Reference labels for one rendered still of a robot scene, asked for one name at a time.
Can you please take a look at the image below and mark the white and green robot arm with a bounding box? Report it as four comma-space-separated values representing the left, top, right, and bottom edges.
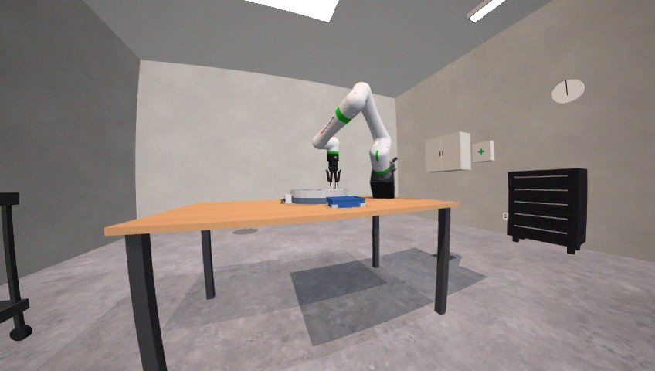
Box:
312, 82, 398, 181

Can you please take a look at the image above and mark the blue crate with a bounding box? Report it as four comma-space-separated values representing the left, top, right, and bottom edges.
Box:
326, 196, 365, 209

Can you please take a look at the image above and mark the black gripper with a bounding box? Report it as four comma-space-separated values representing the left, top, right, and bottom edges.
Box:
325, 162, 341, 189

